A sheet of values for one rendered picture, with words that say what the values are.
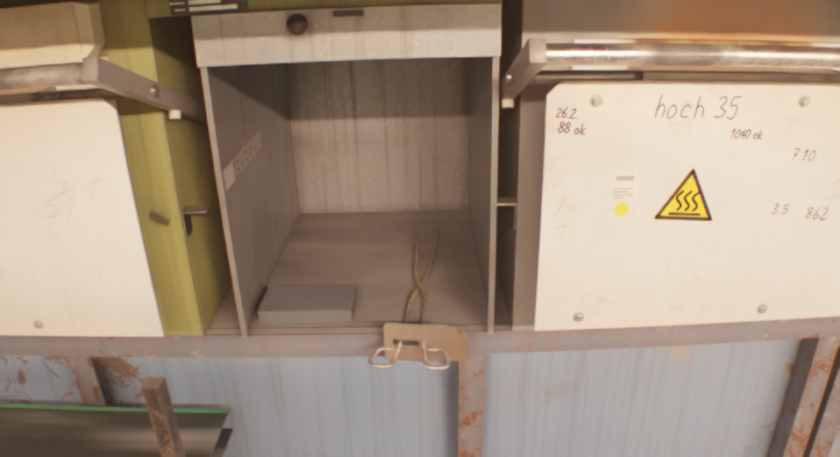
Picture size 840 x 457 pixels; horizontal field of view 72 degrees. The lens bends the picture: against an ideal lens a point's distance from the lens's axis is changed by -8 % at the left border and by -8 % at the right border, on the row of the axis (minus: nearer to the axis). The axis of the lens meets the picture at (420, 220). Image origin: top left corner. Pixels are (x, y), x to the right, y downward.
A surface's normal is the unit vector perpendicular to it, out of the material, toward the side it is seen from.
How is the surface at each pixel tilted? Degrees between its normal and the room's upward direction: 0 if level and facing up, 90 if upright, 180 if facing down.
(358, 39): 90
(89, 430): 0
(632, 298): 90
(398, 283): 0
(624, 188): 90
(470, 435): 90
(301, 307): 0
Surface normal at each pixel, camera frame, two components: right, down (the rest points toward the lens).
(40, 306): 0.00, 0.39
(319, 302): -0.03, -0.92
